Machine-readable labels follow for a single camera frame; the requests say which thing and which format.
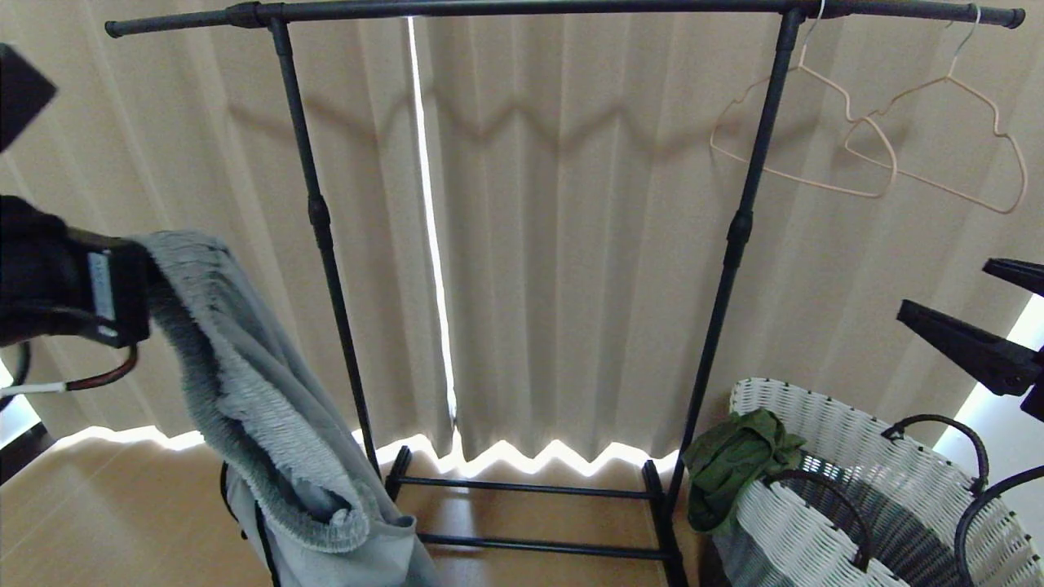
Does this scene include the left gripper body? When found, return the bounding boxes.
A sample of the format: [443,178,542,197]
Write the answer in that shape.
[0,196,156,349]

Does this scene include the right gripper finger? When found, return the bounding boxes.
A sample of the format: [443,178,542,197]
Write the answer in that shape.
[983,258,1044,296]
[897,299,1044,398]

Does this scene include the pink clothes hanger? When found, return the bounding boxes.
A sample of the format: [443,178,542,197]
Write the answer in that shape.
[710,0,898,199]
[844,4,1029,214]

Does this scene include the pale grey shorts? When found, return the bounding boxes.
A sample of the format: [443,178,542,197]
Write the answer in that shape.
[135,231,441,587]

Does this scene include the white laundry basket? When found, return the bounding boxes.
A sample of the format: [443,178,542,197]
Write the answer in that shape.
[714,377,1044,587]

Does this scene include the black clothes rack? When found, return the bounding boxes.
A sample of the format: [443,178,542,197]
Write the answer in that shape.
[106,0,1026,587]

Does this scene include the green garment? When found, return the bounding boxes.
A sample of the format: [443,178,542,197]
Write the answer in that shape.
[683,408,807,535]

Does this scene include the beige curtain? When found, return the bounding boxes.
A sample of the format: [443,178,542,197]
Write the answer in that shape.
[0,0,1044,478]

